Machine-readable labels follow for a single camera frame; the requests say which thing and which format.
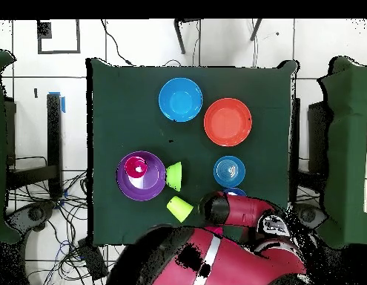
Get orange plastic bowl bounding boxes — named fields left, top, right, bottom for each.
left=203, top=97, right=253, bottom=148

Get green plastic cup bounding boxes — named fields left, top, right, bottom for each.
left=165, top=194, right=195, bottom=223

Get red plastic cup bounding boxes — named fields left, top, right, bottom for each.
left=124, top=156, right=149, bottom=180

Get small ribbed green bowl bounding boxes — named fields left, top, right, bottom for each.
left=165, top=161, right=183, bottom=192

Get dark green table cloth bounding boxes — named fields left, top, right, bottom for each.
left=85, top=57, right=300, bottom=249

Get large light blue bowl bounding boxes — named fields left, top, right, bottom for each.
left=158, top=77, right=204, bottom=123

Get black power strip box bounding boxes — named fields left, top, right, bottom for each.
left=77, top=237, right=109, bottom=281

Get purple plastic bowl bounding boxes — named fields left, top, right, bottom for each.
left=116, top=150, right=167, bottom=202

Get ribbed light blue bowl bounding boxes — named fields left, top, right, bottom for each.
left=213, top=155, right=246, bottom=189

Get black floor cable with plug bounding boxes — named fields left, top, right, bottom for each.
left=100, top=19, right=134, bottom=67

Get black metal chair legs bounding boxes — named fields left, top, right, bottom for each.
left=173, top=18, right=263, bottom=55

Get dark blue bowl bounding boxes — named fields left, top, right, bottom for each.
left=222, top=187, right=248, bottom=197

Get black stand post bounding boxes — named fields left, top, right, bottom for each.
left=46, top=93, right=64, bottom=198

